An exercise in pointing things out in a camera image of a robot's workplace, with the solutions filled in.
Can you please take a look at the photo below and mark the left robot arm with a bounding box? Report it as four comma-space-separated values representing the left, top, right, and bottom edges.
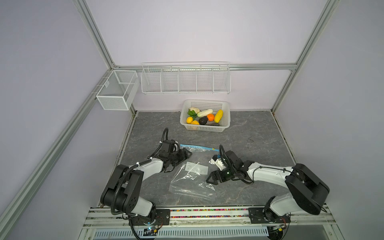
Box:
100, 128, 193, 224

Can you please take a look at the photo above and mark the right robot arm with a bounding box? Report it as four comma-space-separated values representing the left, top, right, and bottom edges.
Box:
206, 146, 330, 223

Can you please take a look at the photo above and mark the yellow lemon left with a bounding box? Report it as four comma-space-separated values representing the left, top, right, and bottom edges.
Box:
186, 117, 194, 124

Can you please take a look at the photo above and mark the orange fruit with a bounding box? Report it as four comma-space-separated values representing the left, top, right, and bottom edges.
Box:
207, 114, 215, 122

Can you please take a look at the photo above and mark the white vent grille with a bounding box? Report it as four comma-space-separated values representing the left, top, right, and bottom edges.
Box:
93, 226, 269, 240

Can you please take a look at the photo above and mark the black avocado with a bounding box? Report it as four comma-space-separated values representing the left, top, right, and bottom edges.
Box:
199, 116, 209, 125

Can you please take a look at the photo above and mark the white radish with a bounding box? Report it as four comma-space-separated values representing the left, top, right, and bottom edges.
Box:
197, 109, 213, 118

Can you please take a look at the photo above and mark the white wire wall rack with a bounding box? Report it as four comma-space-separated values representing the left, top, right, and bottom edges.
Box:
141, 62, 232, 95

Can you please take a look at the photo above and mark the white plastic basket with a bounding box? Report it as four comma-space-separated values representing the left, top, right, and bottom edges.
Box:
180, 100, 231, 133

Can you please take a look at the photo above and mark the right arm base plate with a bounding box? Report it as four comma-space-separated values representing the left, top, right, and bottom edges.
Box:
248, 207, 291, 224

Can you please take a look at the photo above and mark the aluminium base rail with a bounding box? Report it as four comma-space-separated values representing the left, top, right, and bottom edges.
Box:
82, 204, 337, 230

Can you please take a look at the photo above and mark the green leafy vegetable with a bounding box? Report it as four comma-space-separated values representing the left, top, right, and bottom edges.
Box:
188, 110, 197, 118

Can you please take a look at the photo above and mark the clear zip top bag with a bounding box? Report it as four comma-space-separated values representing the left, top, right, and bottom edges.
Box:
169, 145, 219, 202

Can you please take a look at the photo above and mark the white mesh wall box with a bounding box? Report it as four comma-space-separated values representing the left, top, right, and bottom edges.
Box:
96, 70, 140, 111

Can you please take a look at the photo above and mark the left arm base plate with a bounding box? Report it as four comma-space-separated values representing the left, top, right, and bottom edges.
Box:
130, 209, 171, 226

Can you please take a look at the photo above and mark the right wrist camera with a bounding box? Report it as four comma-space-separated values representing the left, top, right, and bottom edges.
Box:
209, 155, 225, 171

